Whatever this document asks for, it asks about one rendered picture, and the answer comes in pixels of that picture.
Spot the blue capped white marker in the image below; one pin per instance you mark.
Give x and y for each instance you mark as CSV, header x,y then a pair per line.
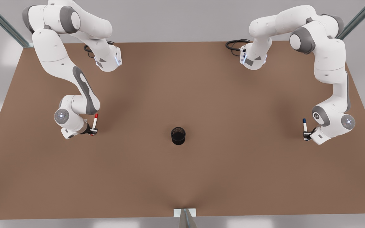
x,y
304,126

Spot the red capped white marker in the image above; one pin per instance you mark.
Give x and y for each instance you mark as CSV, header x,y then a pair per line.
x,y
95,122

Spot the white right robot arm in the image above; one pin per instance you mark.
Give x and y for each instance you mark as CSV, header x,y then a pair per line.
x,y
54,57

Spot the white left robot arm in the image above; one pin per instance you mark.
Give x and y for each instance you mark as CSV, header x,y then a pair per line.
x,y
328,60

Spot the black mesh pen cup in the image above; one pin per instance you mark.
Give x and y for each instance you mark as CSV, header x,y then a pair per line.
x,y
178,136

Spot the silver frame post with foot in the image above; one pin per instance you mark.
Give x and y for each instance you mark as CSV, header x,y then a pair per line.
x,y
185,217

